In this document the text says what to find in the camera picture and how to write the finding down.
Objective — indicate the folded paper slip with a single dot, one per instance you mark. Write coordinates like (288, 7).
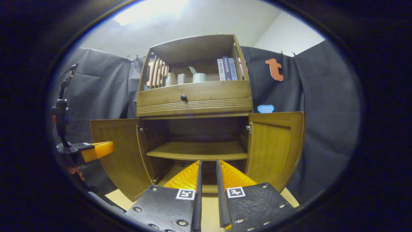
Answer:
(192, 70)

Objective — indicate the wooden drawer with black knob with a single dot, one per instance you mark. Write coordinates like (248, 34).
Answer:
(219, 91)

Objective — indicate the white book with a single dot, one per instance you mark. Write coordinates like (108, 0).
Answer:
(220, 69)

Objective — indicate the light blue book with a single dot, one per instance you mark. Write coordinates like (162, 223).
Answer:
(233, 69)

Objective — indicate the black backdrop cloth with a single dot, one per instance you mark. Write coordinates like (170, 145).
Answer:
(322, 129)

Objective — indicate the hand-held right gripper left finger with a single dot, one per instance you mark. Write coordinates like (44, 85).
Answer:
(198, 206)

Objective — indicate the pale green cup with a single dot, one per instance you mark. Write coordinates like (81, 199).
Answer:
(199, 78)

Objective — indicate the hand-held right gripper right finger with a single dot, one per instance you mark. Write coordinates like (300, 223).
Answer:
(222, 206)

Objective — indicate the black articulated stand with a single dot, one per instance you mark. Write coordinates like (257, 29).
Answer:
(61, 112)

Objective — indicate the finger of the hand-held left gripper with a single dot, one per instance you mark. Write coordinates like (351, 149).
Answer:
(99, 150)

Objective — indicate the small white box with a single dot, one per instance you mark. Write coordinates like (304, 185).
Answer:
(182, 79)

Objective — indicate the wooden shoe cabinet door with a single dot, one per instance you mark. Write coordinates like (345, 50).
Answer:
(119, 154)
(273, 148)

